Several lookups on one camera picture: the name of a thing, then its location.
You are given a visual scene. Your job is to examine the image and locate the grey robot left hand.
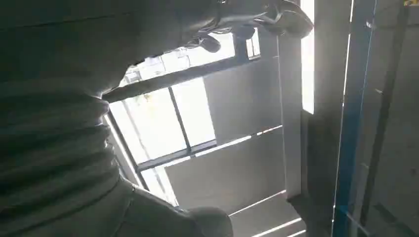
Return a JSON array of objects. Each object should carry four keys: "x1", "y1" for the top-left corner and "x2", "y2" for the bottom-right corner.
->
[{"x1": 0, "y1": 0, "x2": 314, "y2": 237}]

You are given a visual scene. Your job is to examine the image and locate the dark window frame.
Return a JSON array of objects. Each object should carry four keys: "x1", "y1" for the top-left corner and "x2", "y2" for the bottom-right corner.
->
[{"x1": 102, "y1": 31, "x2": 262, "y2": 197}]

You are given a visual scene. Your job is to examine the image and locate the blue upright beam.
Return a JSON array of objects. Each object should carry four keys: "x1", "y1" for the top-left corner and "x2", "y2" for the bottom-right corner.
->
[{"x1": 331, "y1": 0, "x2": 377, "y2": 237}]

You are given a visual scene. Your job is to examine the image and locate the black upright bar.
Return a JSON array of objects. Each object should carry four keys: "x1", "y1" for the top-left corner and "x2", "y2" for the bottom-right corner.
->
[{"x1": 358, "y1": 3, "x2": 410, "y2": 230}]

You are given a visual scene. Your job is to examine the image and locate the ribbed grey left arm sleeve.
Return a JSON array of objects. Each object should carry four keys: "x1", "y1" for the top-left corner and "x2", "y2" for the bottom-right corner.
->
[{"x1": 0, "y1": 81, "x2": 133, "y2": 237}]

